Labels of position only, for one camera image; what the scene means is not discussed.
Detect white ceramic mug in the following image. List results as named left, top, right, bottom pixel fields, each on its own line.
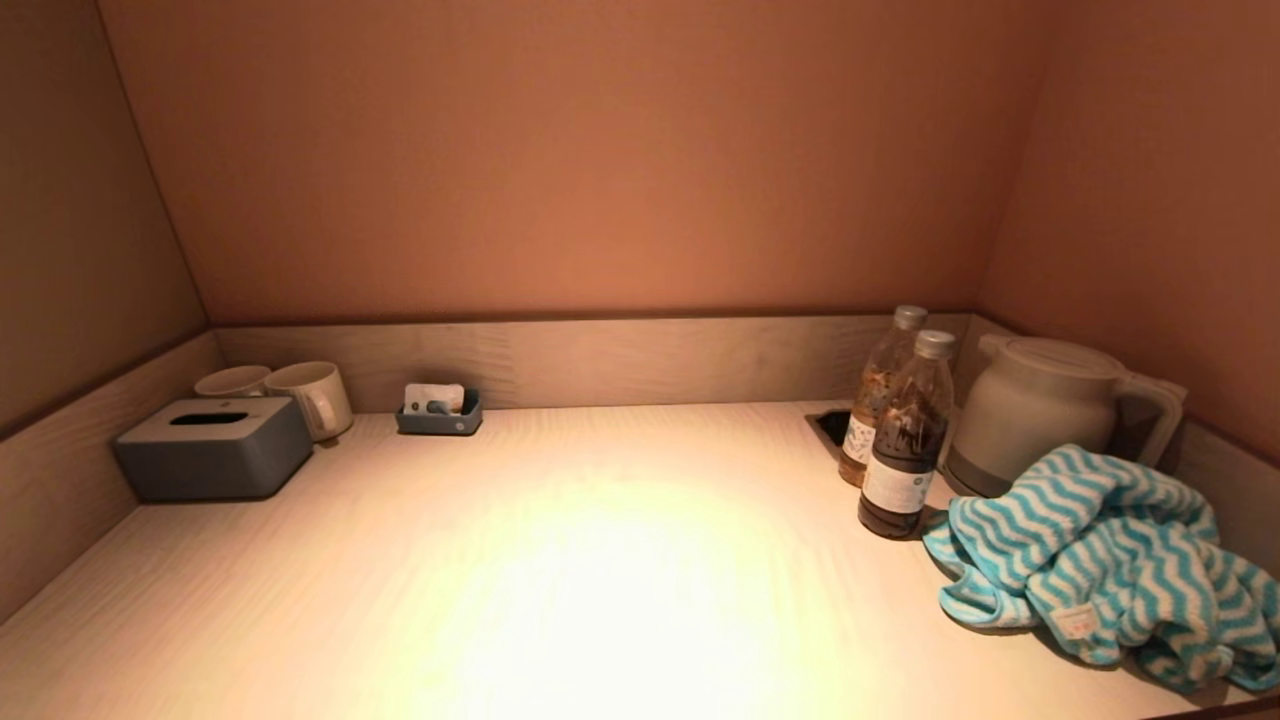
left=194, top=365, right=273, bottom=399
left=264, top=361, right=354, bottom=443

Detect blue white striped towel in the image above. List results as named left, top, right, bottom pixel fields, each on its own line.
left=922, top=444, right=1280, bottom=696

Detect amber tea plastic bottle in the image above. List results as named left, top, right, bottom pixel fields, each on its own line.
left=838, top=305, right=929, bottom=488

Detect dark drink plastic bottle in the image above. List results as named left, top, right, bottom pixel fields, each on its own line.
left=858, top=330, right=957, bottom=540

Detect black recessed table socket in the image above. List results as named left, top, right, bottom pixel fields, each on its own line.
left=806, top=408, right=853, bottom=451

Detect small grey tray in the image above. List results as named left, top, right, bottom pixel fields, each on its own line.
left=396, top=388, right=484, bottom=437

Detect grey tissue box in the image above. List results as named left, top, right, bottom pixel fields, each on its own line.
left=111, top=396, right=314, bottom=502

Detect white electric kettle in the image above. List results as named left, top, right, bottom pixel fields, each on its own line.
left=945, top=333, right=1188, bottom=499

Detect white sachet packets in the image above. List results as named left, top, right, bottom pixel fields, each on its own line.
left=403, top=383, right=466, bottom=415

